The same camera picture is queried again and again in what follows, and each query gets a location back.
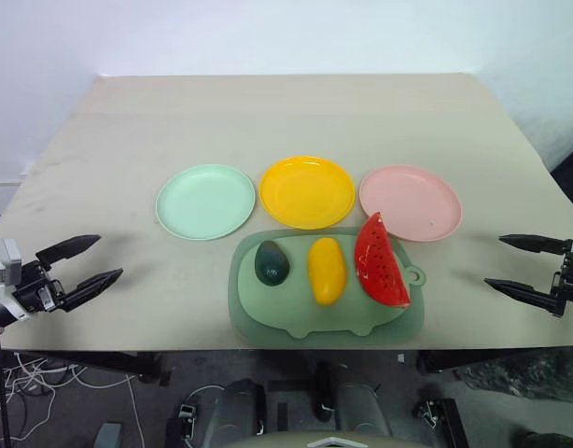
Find pink plate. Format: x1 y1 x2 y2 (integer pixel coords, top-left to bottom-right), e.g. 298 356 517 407
358 164 463 243

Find dark green tarp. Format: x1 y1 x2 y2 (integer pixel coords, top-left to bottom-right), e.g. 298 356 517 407
462 348 573 403

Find grey robot torso edge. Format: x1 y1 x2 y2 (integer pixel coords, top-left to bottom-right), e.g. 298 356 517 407
232 429 412 448

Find yellow mango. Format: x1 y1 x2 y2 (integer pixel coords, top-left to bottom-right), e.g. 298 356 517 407
307 237 348 307

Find light green plate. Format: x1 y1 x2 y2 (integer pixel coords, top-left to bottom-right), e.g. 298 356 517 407
154 162 258 242

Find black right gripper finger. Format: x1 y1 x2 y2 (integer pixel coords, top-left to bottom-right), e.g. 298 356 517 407
482 277 564 319
498 233 573 257

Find yellow plate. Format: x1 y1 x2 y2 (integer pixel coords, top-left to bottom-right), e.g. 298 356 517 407
259 156 356 231

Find black stand pole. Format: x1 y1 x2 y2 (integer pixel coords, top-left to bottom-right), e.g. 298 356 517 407
0 333 13 448

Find black table frame bar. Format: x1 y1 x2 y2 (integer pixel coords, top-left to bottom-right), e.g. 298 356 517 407
0 348 162 385

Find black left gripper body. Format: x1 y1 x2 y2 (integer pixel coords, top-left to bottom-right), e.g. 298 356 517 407
13 259 67 315

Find white floor cables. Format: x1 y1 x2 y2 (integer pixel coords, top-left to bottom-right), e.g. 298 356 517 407
0 352 146 442

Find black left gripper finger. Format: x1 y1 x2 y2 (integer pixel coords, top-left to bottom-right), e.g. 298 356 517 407
35 234 103 270
57 268 125 314

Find green silicone cutting mat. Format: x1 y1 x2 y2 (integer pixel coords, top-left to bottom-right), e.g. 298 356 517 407
228 226 427 347

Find black oblong shape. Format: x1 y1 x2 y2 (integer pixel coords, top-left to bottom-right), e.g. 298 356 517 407
312 360 337 422

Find dark rounded robot leg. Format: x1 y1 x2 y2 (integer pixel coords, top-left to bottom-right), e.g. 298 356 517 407
335 380 393 441
201 378 268 448

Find dark green avocado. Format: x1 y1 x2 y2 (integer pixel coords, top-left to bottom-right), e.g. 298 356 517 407
254 241 291 287

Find grey floor box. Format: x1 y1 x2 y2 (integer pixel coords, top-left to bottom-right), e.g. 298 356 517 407
91 421 125 448

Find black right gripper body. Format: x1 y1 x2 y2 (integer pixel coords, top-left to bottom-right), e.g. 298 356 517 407
551 239 573 310

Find red watermelon slice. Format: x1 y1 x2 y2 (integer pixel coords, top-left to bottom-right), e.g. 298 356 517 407
354 211 412 309

